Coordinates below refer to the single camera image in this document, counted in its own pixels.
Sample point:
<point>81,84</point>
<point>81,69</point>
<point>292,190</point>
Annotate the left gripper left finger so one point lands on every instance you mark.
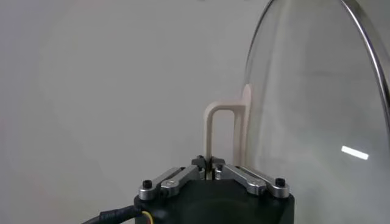
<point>176,179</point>

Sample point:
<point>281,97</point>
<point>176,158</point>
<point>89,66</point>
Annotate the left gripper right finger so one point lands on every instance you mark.
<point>250,179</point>

